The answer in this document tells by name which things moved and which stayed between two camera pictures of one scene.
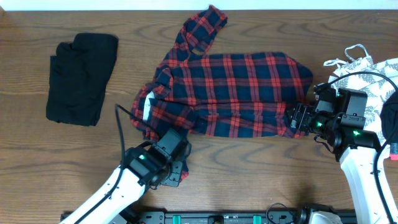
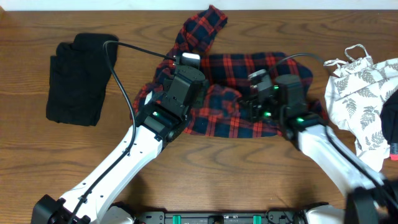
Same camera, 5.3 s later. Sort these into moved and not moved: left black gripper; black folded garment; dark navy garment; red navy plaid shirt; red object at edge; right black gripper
Moved: left black gripper; right black gripper
Not moved: dark navy garment; red navy plaid shirt; black folded garment; red object at edge
